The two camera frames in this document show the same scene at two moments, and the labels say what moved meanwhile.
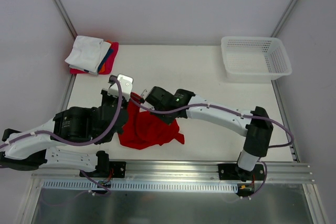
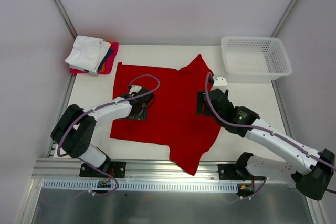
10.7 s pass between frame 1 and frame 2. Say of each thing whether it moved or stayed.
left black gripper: moved
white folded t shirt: stayed
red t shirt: moved
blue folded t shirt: stayed
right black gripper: moved
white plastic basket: stayed
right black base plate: stayed
